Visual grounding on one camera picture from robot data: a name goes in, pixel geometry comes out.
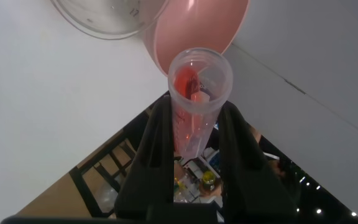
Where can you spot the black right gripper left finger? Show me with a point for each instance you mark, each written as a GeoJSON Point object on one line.
{"type": "Point", "coordinates": [149, 174]}

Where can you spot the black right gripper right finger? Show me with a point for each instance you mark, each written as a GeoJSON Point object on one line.
{"type": "Point", "coordinates": [247, 180]}

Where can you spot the test tube with red pigment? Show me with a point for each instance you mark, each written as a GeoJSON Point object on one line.
{"type": "Point", "coordinates": [197, 109]}

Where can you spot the clear glass beaker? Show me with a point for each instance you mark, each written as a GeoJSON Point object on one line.
{"type": "Point", "coordinates": [110, 18]}

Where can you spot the yellow-green jar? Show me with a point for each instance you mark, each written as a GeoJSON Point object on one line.
{"type": "Point", "coordinates": [209, 180]}

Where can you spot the pink plastic bowl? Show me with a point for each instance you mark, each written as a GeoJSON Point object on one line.
{"type": "Point", "coordinates": [197, 28]}

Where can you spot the black metal frame shelf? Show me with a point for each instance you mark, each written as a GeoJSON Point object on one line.
{"type": "Point", "coordinates": [76, 177]}

